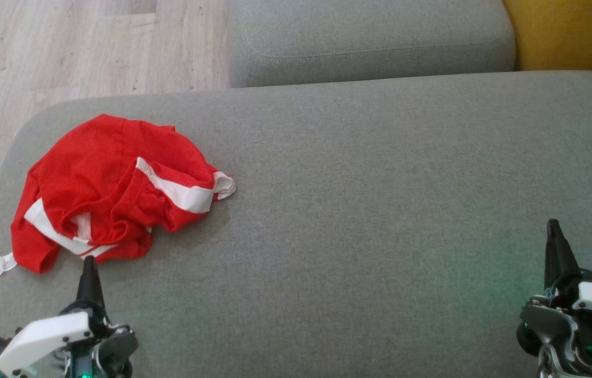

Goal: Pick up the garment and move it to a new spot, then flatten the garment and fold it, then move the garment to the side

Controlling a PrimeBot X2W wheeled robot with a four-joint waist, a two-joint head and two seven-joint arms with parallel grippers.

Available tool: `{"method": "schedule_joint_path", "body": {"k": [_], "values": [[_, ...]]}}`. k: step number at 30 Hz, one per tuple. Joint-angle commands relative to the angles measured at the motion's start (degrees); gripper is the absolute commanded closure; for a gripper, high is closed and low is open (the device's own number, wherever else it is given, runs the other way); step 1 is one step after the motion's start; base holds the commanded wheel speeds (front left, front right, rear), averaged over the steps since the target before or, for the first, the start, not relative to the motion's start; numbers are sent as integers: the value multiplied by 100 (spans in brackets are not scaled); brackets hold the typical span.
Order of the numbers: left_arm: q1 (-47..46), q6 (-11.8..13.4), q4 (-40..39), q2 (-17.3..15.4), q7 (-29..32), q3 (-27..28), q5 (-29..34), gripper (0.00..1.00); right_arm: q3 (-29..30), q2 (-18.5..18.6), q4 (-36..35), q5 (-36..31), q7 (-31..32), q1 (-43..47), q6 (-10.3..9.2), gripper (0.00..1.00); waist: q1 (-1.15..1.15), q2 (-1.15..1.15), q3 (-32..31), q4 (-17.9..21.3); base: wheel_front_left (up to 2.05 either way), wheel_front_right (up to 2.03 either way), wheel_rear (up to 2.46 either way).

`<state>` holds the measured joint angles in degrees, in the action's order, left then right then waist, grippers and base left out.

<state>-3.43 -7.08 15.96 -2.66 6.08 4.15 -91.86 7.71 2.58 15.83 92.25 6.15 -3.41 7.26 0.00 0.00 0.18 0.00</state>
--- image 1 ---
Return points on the red shorts with white waistband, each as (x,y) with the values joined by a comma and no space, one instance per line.
(170,149)

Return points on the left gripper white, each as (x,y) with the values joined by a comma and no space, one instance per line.
(44,338)

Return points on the yellow cushion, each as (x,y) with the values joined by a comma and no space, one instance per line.
(574,31)

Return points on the grey sofa seat cushion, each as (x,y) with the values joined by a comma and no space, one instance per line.
(353,210)

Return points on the red shirt with white sleeves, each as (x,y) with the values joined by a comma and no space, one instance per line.
(31,247)

